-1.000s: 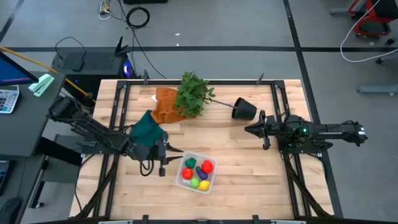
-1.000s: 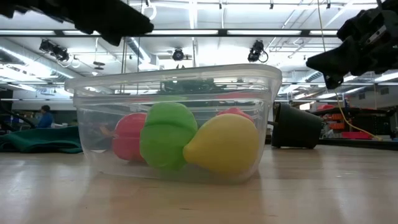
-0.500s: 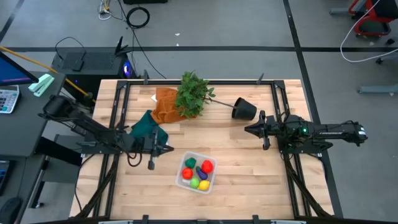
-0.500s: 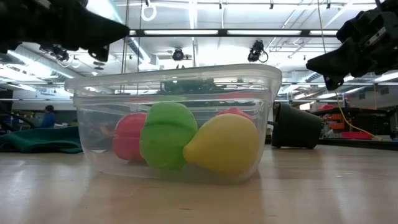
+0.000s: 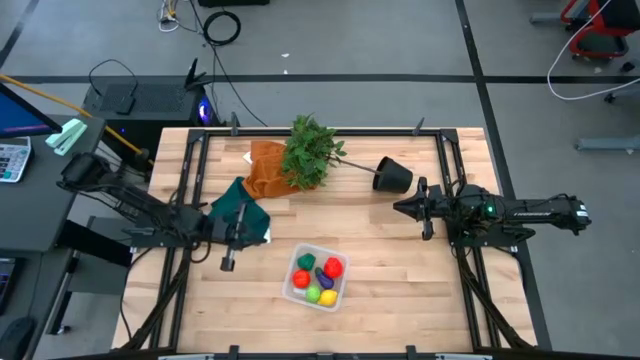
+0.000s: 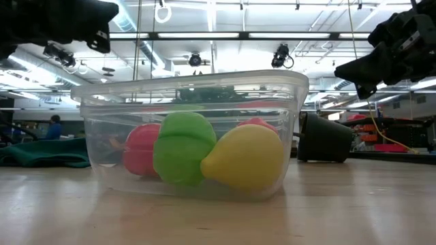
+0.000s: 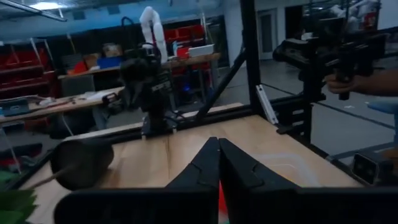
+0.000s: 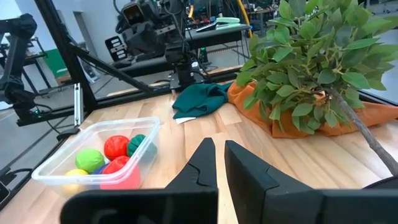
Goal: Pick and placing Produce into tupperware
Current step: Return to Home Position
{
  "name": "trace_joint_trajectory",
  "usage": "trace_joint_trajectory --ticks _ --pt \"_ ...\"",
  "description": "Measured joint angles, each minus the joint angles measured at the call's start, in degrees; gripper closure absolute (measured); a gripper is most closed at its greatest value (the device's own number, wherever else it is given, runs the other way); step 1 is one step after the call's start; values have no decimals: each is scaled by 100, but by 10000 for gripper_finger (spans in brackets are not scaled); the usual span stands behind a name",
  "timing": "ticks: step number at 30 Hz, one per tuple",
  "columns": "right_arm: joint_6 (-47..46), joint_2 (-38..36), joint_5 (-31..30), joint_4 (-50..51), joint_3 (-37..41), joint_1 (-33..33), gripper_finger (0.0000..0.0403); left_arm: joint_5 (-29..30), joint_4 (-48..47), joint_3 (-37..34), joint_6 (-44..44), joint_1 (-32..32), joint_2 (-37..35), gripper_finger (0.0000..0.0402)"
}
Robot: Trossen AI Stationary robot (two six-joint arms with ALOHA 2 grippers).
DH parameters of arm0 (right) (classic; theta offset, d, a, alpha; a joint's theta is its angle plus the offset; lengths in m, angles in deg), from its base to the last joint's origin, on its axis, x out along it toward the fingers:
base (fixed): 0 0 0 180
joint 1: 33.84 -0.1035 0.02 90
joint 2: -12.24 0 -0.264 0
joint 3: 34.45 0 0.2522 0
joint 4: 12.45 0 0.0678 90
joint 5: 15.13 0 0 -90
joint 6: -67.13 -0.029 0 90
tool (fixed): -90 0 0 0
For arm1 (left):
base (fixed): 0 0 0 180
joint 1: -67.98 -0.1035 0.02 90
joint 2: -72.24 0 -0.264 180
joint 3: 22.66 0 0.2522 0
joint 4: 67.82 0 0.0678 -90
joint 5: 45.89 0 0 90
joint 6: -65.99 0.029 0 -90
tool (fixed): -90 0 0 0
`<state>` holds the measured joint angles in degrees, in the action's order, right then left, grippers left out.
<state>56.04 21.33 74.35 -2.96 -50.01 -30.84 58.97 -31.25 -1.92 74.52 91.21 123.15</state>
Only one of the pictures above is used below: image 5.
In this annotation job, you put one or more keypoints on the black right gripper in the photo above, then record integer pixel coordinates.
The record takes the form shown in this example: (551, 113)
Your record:
(440, 207)

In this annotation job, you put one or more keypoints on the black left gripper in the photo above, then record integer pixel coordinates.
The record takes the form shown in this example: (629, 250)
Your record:
(225, 229)

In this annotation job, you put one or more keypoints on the red toy tomato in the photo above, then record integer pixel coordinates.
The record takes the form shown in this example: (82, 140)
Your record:
(301, 279)

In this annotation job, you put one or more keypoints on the clear plastic tupperware box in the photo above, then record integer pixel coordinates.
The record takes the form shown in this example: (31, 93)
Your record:
(290, 299)

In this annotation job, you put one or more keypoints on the purple toy eggplant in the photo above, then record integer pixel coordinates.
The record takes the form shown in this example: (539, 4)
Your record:
(325, 279)

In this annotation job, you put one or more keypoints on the light green toy fruit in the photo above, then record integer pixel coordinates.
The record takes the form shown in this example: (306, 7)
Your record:
(313, 294)

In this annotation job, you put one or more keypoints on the red toy bell pepper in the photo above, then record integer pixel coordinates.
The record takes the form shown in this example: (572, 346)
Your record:
(333, 267)

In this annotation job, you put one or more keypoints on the yellow toy lemon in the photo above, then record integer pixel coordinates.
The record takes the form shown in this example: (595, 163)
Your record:
(328, 298)

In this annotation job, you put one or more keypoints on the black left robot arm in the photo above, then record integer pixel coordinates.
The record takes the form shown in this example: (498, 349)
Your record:
(140, 205)

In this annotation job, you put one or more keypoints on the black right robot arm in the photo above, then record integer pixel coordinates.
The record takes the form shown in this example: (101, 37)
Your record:
(530, 214)

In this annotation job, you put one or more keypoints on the white paper card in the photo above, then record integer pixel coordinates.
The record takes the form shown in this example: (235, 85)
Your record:
(247, 157)
(268, 236)

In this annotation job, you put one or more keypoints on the dark green cloth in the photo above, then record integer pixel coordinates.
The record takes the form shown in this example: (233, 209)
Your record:
(235, 197)

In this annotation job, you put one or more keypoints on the orange cloth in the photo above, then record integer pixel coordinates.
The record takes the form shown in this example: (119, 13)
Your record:
(267, 170)

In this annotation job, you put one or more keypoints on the fake plant in black pot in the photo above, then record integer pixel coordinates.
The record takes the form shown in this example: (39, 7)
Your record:
(307, 150)

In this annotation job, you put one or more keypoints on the black table clamp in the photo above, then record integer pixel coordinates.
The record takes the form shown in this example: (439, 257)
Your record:
(233, 350)
(411, 350)

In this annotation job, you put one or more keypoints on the black computer tower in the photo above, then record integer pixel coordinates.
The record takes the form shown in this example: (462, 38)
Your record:
(150, 107)

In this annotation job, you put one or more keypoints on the black wifi antenna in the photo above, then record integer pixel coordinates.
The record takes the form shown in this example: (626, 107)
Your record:
(192, 75)

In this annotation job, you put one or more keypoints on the mint green stapler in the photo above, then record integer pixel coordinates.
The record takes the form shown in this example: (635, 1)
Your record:
(66, 136)

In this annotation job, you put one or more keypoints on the dark grey desk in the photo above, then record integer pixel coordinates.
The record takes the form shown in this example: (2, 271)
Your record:
(35, 210)

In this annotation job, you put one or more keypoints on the red and black chair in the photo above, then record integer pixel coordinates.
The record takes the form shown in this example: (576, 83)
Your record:
(597, 45)

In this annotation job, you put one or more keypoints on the grey calculator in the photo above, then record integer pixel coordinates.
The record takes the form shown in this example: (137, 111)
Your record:
(12, 159)

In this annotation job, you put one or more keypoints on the black keyboard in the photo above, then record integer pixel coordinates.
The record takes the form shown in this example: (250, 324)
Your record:
(5, 285)

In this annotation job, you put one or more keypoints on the black computer mouse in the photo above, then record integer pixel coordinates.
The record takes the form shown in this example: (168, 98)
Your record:
(15, 337)

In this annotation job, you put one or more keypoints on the computer monitor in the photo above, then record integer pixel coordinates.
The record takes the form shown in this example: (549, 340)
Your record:
(20, 117)

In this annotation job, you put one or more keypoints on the black metal table frame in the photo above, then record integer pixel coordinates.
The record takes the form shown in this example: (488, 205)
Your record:
(325, 133)

